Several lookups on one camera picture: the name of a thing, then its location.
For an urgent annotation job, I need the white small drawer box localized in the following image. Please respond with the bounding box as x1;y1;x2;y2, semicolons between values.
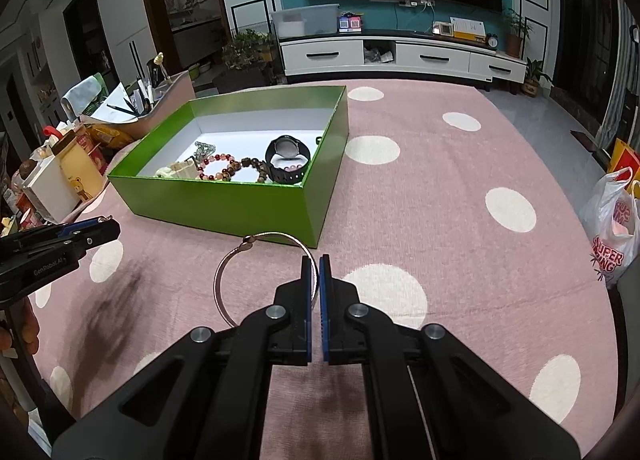
23;156;80;223

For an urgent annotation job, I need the small black alarm clock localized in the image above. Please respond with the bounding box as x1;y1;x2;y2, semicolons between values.
486;34;499;50

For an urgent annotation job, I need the white wrist watch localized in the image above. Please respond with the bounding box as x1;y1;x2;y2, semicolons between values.
154;160;200;180

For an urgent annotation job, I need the white tv cabinet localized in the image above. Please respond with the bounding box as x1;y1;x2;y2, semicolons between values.
280;35;526;84

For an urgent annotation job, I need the yellow handled brush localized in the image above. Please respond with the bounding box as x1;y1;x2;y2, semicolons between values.
153;52;171;82

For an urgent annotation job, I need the yellow snack bag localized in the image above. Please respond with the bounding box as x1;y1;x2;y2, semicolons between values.
85;123;134;150

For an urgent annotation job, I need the orange paper bag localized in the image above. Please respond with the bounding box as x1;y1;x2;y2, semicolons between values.
608;138;640;191

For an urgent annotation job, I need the brown wooden bead bracelet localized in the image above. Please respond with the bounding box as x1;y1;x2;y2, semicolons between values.
219;156;269;185

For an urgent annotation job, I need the red and cream bead bracelet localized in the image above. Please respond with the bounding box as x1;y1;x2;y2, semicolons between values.
195;151;237;182

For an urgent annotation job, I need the large leafy floor plant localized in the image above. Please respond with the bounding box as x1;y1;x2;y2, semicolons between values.
222;29;274;71

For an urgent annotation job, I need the pink desk organizer bin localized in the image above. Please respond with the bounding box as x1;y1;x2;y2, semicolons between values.
81;70;198;142

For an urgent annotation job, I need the potted plant by cabinet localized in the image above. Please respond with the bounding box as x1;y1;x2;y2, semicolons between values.
502;8;532;58

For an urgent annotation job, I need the black smart watch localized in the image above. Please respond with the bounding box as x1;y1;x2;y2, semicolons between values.
264;135;311;185

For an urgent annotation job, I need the green cardboard box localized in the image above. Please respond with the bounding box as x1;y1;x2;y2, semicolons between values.
108;85;349;248

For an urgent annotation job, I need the white plastic shopping bag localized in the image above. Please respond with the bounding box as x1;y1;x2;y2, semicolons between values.
579;168;639;286

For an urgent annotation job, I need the clear plastic storage box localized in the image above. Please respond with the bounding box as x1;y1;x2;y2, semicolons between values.
271;4;340;40

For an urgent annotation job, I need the person's left hand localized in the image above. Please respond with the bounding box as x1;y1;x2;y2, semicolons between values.
0;298;40;356

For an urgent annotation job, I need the white paper sheet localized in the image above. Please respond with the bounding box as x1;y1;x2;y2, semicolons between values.
91;83;138;124

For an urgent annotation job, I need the silver metal bangle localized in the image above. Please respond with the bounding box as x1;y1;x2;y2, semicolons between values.
212;230;320;328

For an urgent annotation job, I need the pink polka dot tablecloth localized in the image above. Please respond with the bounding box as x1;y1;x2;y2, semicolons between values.
32;81;618;451

